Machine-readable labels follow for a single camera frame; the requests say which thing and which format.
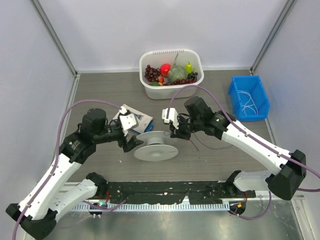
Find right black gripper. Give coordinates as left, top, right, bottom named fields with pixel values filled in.
left=169, top=115, right=203, bottom=141

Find thin dark purple cable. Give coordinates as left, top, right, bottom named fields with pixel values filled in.
left=163, top=131, right=233, bottom=152

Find white perforated filament spool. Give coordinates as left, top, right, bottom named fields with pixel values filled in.
left=134, top=131, right=179, bottom=162

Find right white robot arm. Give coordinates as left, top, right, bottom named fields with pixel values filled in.
left=162, top=96, right=307, bottom=201

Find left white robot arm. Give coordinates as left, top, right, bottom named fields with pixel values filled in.
left=5, top=107, right=143, bottom=240

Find blue razor package box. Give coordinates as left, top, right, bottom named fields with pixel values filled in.
left=113, top=104, right=153, bottom=135

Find dark red grape bunch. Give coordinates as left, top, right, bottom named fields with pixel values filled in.
left=163, top=78, right=197, bottom=86

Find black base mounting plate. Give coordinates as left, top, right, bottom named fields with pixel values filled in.
left=89, top=181, right=256, bottom=205

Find green lime fruit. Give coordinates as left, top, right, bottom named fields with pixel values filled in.
left=148, top=82, right=160, bottom=87

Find orange peach fruit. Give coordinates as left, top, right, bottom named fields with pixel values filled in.
left=157, top=76, right=165, bottom=85

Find dark blue grapes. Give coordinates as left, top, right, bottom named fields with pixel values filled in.
left=187, top=72, right=198, bottom=80

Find green melon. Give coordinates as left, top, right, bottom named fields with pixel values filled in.
left=166, top=65, right=188, bottom=83

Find white plastic fruit basket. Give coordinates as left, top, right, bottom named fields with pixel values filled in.
left=139, top=48, right=204, bottom=100

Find yellow green pear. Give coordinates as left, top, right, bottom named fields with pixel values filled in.
left=184, top=62, right=194, bottom=74

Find red pomegranate fruit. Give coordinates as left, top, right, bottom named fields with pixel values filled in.
left=160, top=63, right=171, bottom=78

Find blue plastic storage bin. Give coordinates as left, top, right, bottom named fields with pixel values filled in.
left=228, top=75, right=270, bottom=122

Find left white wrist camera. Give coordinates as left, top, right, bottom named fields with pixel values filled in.
left=117, top=105, right=139, bottom=137

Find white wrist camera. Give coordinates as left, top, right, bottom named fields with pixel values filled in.
left=117, top=105, right=139, bottom=137
left=161, top=107, right=179, bottom=129

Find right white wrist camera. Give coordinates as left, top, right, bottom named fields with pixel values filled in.
left=161, top=107, right=179, bottom=129

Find white slotted cable duct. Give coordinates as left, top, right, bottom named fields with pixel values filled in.
left=72, top=202, right=231, bottom=212

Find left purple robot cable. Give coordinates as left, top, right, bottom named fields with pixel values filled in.
left=12, top=99, right=131, bottom=240

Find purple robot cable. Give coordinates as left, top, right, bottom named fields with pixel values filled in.
left=12, top=99, right=131, bottom=240
left=168, top=86, right=320, bottom=221

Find white cable in bin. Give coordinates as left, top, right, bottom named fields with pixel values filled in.
left=237, top=90, right=258, bottom=116

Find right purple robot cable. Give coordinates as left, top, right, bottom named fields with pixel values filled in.
left=168, top=86, right=320, bottom=221

